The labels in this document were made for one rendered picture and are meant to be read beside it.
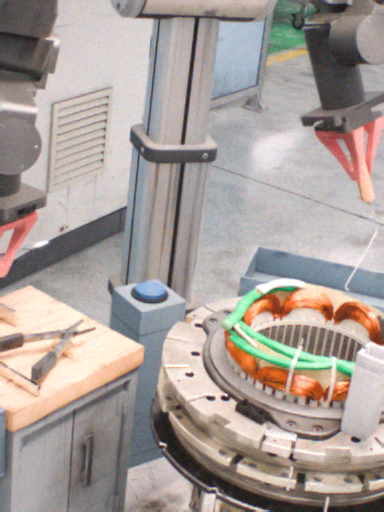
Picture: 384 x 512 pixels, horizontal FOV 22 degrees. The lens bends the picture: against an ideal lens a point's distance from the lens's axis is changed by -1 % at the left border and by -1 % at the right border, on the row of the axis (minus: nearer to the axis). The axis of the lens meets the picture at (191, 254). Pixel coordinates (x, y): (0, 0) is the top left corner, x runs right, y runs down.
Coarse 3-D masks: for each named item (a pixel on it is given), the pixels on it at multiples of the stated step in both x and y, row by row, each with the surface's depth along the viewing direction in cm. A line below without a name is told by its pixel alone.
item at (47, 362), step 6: (48, 354) 103; (54, 354) 103; (42, 360) 102; (48, 360) 102; (54, 360) 103; (36, 366) 100; (42, 366) 101; (48, 366) 102; (36, 372) 100; (42, 372) 101; (36, 378) 101
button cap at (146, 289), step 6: (144, 282) 131; (150, 282) 131; (156, 282) 131; (138, 288) 129; (144, 288) 129; (150, 288) 129; (156, 288) 130; (162, 288) 130; (138, 294) 129; (144, 294) 128; (150, 294) 128; (156, 294) 129; (162, 294) 129
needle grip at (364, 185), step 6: (366, 168) 124; (366, 174) 124; (366, 180) 125; (360, 186) 125; (366, 186) 125; (360, 192) 126; (366, 192) 125; (372, 192) 125; (366, 198) 125; (372, 198) 125
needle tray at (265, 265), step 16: (256, 256) 140; (272, 256) 140; (288, 256) 140; (304, 256) 139; (256, 272) 142; (272, 272) 141; (288, 272) 141; (304, 272) 140; (320, 272) 139; (336, 272) 139; (352, 272) 138; (368, 272) 137; (240, 288) 132; (336, 288) 140; (352, 288) 139; (368, 288) 138; (368, 304) 128
